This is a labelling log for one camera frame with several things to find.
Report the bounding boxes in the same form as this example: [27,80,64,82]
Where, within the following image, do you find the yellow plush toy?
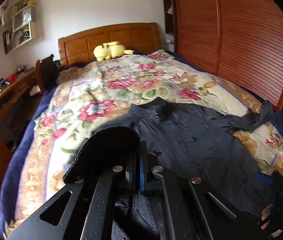
[93,41,134,62]

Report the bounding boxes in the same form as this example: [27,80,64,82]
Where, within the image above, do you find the wooden headboard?
[58,22,161,67]

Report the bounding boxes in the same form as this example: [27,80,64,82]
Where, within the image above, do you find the red object on desk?
[6,73,17,84]

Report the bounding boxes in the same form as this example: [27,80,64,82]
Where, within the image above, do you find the dark navy jacket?
[100,98,274,230]

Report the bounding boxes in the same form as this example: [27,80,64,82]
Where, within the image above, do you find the navy blue bed sheet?
[0,86,57,239]

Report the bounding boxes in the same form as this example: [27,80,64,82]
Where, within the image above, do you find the person's right hand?
[261,204,282,238]

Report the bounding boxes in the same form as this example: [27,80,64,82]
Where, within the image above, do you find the floral bed blanket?
[4,50,283,239]

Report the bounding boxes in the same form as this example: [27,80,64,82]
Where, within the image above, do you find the dark wooden corner shelf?
[163,0,174,34]

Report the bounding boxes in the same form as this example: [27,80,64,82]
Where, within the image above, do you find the louvered wooden wardrobe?
[174,0,283,109]

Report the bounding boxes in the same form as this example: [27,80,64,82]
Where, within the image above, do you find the white wall shelf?
[0,0,37,54]

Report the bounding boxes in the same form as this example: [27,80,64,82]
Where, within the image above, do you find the dark wooden chair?
[35,54,57,93]

